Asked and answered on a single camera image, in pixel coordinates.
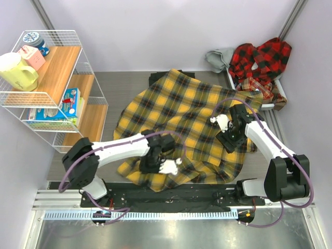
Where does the blue patterned tin can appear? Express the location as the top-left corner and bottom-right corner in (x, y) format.
(22, 31), (50, 57)

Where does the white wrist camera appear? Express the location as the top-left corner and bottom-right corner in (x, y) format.
(210, 114), (230, 133)
(158, 158), (182, 175)

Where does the blue product box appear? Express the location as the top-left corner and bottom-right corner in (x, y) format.
(27, 88), (81, 121)

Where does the grey crumpled shirt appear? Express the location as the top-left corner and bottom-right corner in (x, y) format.
(205, 48), (235, 73)

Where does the yellow plaid long sleeve shirt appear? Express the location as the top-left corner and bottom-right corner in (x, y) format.
(114, 70), (261, 192)

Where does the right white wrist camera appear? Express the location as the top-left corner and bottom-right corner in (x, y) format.
(210, 114), (230, 133)

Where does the folded black shirt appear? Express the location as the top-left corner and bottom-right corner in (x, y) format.
(148, 70), (195, 86)

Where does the green box on shelf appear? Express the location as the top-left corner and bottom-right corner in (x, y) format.
(69, 97), (85, 127)

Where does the pink cube box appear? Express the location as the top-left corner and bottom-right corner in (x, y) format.
(17, 45), (46, 71)

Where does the white laundry basket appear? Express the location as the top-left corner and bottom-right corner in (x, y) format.
(226, 68), (286, 112)

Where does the white wire shelf rack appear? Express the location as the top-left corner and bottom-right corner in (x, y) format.
(1, 30), (108, 153)

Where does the red black plaid shirt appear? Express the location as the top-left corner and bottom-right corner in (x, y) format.
(228, 37), (292, 85)

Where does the white slotted cable duct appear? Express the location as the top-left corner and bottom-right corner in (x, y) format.
(44, 209), (238, 220)

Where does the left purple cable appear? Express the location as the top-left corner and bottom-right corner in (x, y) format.
(58, 130), (186, 225)

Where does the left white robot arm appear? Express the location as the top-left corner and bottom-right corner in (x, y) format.
(62, 130), (182, 207)

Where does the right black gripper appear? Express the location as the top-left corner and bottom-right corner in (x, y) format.
(216, 122), (248, 154)

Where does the purple cable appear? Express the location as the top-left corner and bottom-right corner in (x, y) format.
(211, 98), (316, 228)
(58, 130), (186, 225)

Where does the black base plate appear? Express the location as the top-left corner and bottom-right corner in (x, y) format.
(95, 183), (265, 210)

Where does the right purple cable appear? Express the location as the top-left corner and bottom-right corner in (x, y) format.
(211, 98), (316, 228)

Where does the yellow green pitcher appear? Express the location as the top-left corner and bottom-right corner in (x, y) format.
(1, 52), (39, 92)

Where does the brown plaid shirt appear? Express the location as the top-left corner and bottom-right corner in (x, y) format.
(236, 77), (287, 110)

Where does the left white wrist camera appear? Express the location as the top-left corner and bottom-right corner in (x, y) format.
(158, 158), (182, 175)

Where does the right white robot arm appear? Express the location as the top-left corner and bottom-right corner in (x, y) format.
(210, 104), (310, 205)

